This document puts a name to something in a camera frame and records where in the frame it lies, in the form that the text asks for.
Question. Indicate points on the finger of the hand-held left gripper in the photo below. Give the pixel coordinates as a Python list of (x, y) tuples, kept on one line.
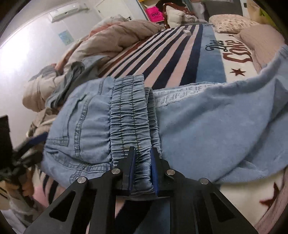
[(37, 140)]

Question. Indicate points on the small white box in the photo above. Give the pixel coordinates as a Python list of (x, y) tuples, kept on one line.
[(187, 32)]

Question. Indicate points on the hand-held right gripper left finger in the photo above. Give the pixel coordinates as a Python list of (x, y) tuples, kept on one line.
[(132, 167)]

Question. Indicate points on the light blue wall poster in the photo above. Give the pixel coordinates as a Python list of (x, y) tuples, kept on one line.
[(66, 36)]

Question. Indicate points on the pink shopping bag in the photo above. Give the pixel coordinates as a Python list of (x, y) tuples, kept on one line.
[(154, 14)]

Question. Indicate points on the grey garment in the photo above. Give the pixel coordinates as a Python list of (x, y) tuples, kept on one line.
[(76, 76)]

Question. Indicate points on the pile of clothes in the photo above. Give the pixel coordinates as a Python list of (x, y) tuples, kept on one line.
[(180, 11)]

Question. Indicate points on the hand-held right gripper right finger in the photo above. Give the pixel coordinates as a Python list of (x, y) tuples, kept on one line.
[(154, 171)]

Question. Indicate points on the beige rumpled duvet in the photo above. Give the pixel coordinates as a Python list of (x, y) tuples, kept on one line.
[(94, 45)]

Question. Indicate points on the white air conditioner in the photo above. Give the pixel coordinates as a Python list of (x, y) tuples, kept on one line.
[(67, 10)]

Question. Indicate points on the pink ribbed pillow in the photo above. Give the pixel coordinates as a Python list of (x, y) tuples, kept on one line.
[(261, 42)]

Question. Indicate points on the floral pillow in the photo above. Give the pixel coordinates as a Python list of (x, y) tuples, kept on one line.
[(231, 22)]

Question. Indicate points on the striped printed blanket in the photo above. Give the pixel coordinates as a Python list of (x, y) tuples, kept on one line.
[(171, 56)]

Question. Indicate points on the light blue denim pants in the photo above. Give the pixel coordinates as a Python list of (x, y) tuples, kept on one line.
[(202, 126)]

